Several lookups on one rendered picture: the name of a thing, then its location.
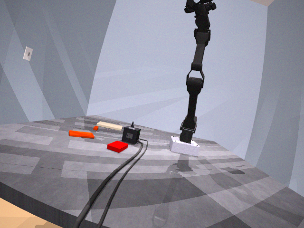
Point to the red rectangular block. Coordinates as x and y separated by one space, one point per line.
117 146

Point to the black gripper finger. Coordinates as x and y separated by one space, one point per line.
190 2

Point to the cream flat rectangular slab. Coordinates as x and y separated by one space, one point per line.
109 125

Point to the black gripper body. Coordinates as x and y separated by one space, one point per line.
198 8

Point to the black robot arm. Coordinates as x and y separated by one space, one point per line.
194 85

